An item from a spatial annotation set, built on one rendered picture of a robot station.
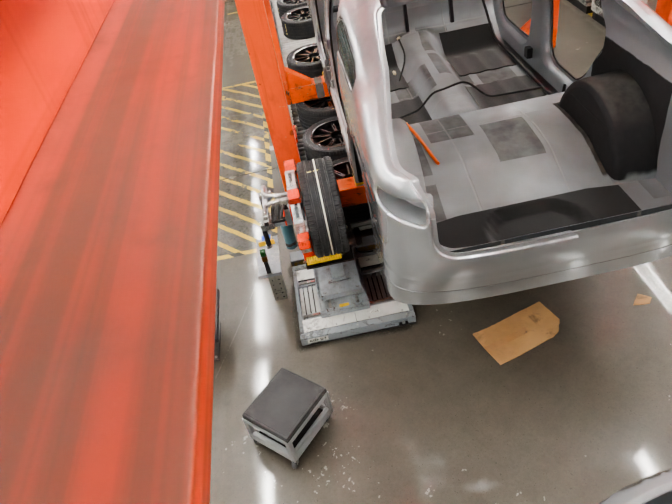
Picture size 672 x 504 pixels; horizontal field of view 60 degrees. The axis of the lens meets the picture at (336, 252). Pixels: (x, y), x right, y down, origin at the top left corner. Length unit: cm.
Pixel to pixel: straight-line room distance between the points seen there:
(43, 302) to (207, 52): 28
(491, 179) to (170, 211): 357
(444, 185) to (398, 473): 176
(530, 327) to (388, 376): 103
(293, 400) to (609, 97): 261
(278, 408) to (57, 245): 324
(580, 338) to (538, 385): 49
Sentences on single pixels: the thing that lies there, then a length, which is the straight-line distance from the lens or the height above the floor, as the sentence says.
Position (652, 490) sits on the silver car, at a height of 130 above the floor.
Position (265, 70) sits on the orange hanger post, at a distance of 392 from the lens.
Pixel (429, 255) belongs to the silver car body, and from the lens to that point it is 293.
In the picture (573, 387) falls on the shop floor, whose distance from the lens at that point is 396.
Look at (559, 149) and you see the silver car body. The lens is 406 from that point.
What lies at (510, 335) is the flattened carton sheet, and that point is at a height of 1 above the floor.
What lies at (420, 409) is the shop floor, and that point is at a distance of 381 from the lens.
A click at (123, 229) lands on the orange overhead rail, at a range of 33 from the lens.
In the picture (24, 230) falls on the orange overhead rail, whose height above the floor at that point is 300.
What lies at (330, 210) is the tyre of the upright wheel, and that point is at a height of 102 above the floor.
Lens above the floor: 317
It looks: 40 degrees down
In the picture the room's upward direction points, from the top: 12 degrees counter-clockwise
